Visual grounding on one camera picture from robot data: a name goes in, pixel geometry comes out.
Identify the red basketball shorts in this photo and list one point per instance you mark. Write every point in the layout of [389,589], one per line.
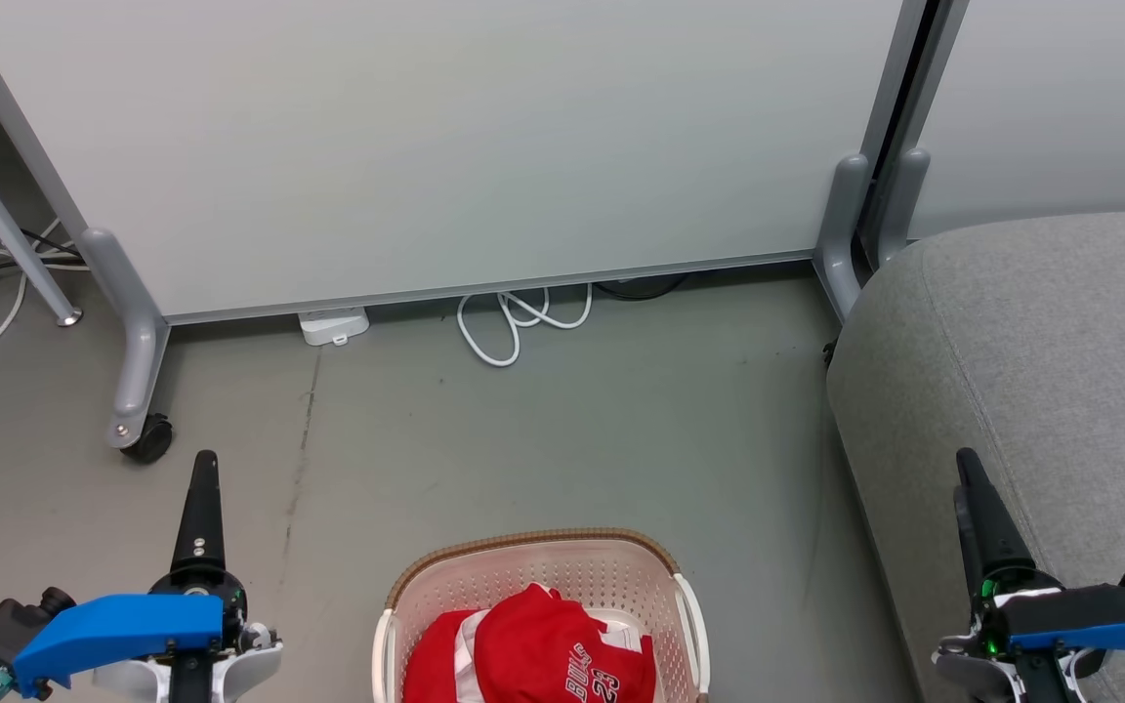
[538,635]

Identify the cream plastic laundry basket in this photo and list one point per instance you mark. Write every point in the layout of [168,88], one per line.
[543,561]

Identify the narrow white partition panel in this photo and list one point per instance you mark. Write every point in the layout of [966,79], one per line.
[1061,98]

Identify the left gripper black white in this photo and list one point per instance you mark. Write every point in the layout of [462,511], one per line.
[230,674]

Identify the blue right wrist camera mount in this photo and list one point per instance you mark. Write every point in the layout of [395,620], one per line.
[1090,613]

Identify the black caster wheel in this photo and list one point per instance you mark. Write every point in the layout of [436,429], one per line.
[149,441]

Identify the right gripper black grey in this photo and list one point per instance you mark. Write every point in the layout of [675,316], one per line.
[982,669]

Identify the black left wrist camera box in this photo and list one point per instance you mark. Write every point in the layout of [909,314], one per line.
[6,625]

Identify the grey fabric sofa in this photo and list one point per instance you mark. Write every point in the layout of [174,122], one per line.
[1061,371]

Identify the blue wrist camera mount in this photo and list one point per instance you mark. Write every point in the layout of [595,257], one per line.
[1090,613]
[113,625]

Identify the red basketball jersey white trim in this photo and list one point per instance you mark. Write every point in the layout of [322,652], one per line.
[436,659]

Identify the large white partition panel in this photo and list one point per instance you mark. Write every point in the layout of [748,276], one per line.
[484,146]

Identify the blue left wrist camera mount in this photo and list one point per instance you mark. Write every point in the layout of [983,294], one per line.
[113,625]

